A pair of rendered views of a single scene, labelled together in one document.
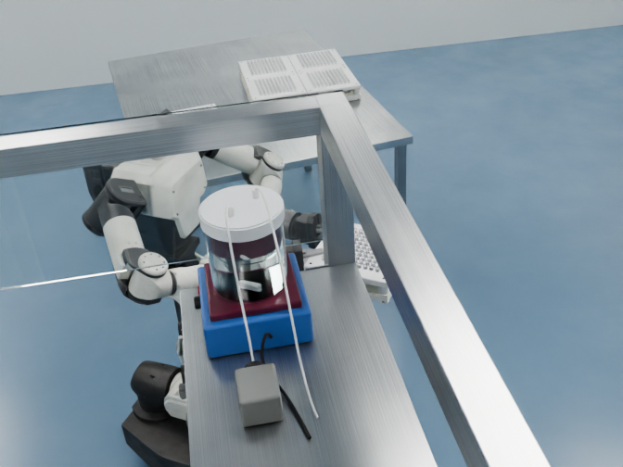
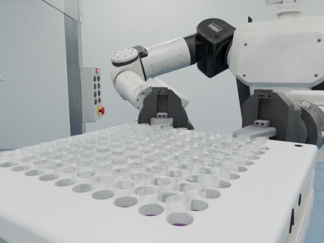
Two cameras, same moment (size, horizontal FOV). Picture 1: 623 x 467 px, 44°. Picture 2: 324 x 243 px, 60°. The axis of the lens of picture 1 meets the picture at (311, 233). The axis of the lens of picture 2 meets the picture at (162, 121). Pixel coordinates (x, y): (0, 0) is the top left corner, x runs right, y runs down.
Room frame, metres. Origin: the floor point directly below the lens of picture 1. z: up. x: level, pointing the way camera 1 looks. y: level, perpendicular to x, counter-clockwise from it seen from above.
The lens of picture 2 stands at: (1.82, -0.37, 1.14)
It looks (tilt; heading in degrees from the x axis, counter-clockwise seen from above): 9 degrees down; 98
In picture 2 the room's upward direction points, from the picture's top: straight up
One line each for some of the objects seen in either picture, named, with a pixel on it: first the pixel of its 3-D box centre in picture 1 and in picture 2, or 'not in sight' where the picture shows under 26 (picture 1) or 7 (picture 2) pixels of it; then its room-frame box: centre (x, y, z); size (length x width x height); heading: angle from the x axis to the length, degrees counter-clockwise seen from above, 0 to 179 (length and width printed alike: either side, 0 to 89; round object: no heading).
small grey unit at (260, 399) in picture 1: (258, 390); not in sight; (0.94, 0.11, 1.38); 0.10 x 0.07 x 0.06; 8
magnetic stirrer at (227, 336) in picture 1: (249, 300); not in sight; (1.17, 0.13, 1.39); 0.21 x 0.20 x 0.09; 98
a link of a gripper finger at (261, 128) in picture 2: not in sight; (252, 129); (1.87, -0.05, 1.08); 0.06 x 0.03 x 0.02; 57
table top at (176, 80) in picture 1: (240, 96); not in sight; (3.39, 0.29, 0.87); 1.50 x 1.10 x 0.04; 16
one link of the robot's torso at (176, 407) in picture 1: (201, 394); not in sight; (2.04, 0.45, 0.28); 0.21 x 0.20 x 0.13; 65
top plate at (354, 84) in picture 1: (327, 80); not in sight; (3.32, -0.13, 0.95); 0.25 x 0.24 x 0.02; 100
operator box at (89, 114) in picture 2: not in sight; (91, 93); (1.27, 0.97, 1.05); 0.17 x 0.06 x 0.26; 98
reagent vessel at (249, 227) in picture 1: (245, 240); not in sight; (1.17, 0.12, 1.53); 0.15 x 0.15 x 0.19
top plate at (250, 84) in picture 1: (274, 88); not in sight; (3.28, 0.12, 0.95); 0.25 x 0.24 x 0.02; 100
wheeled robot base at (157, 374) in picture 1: (211, 413); not in sight; (2.03, 0.42, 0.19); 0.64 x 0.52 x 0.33; 65
